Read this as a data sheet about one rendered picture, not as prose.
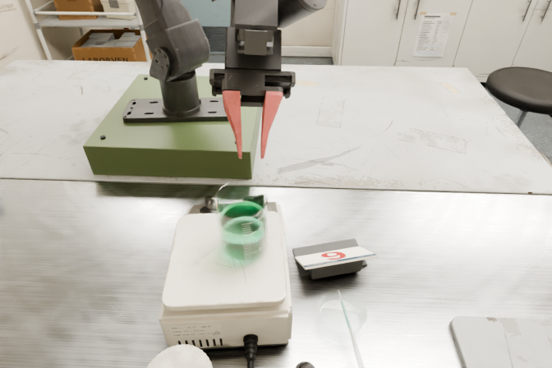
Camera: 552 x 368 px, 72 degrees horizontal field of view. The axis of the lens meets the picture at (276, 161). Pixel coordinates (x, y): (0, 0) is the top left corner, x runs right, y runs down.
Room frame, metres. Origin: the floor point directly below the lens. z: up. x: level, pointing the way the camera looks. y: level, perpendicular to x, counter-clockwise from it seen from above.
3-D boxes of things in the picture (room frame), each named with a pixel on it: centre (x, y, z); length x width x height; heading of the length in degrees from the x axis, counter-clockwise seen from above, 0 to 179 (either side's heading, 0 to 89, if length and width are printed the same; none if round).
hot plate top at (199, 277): (0.26, 0.05, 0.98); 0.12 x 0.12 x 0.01; 3
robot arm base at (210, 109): (0.60, 0.17, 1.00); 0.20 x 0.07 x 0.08; 93
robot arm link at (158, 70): (0.59, 0.16, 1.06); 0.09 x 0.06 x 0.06; 144
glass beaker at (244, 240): (0.26, 0.04, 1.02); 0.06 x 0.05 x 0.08; 116
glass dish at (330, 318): (0.23, -0.07, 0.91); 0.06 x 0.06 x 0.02
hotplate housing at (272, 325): (0.28, 0.05, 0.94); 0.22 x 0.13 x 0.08; 3
